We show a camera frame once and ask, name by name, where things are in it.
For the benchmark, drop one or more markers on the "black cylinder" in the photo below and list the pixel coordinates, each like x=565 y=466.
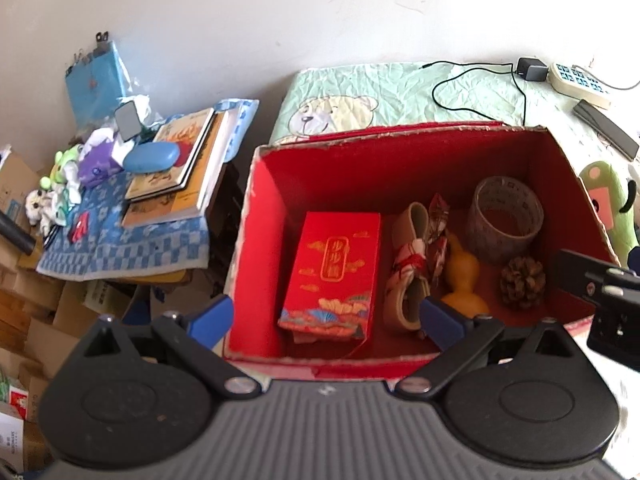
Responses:
x=17 y=235

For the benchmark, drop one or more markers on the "pine cone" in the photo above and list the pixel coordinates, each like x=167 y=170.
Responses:
x=522 y=282

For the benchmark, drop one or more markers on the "cream illustrated book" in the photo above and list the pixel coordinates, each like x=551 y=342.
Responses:
x=187 y=132

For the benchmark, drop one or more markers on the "blue checkered cloth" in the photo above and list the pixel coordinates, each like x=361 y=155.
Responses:
x=125 y=250

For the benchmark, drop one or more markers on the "small white plush toy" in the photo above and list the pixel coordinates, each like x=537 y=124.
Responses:
x=40 y=205

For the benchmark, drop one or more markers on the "pink white cloth ribbon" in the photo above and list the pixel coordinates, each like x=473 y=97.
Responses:
x=412 y=260

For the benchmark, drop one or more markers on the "pile of stacked cartons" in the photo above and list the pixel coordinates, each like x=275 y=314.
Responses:
x=45 y=320

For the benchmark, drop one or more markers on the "light blue folded cloth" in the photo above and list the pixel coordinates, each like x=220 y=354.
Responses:
x=240 y=120

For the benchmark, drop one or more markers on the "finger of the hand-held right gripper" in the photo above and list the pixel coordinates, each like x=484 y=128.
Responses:
x=580 y=275
x=635 y=260

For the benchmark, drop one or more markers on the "yellow gourd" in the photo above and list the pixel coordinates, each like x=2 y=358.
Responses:
x=462 y=270

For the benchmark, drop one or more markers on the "red patterned packet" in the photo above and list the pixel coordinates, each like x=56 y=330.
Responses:
x=437 y=210

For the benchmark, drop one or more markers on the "cream power strip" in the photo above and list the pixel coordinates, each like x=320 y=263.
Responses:
x=580 y=85

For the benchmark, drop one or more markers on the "blue bag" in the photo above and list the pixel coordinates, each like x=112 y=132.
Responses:
x=95 y=85

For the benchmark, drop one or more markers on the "small red printed box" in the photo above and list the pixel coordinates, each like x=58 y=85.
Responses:
x=335 y=260

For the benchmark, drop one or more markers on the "blue glasses case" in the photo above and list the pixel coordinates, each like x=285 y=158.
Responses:
x=150 y=156

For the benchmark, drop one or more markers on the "printed clear tape roll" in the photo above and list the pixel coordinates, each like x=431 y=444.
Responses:
x=480 y=240

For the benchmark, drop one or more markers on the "green frog toy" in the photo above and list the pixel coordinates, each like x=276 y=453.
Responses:
x=60 y=167

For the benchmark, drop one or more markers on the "green plush toy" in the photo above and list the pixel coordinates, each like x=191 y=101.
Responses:
x=607 y=195

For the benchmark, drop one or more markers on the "small black mirror phone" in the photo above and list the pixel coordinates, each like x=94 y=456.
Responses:
x=128 y=120

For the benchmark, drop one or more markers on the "small red toy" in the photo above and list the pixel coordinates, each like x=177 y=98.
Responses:
x=80 y=225

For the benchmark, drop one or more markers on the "pastel printed bed sheet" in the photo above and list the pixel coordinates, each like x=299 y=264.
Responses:
x=390 y=90

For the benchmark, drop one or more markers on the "black power adapter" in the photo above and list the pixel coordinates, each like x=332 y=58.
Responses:
x=532 y=70

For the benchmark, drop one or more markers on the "stack of books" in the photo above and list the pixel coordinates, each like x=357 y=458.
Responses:
x=165 y=210

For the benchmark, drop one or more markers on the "red cardboard box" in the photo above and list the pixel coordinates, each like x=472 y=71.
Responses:
x=260 y=260

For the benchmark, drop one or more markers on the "brown cardboard box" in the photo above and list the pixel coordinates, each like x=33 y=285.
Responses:
x=17 y=180

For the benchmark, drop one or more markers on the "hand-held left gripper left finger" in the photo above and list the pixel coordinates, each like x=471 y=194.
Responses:
x=215 y=312

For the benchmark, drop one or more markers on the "purple plush toy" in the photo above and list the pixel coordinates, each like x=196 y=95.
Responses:
x=100 y=165

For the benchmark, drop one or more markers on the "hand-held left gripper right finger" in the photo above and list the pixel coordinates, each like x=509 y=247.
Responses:
x=440 y=320

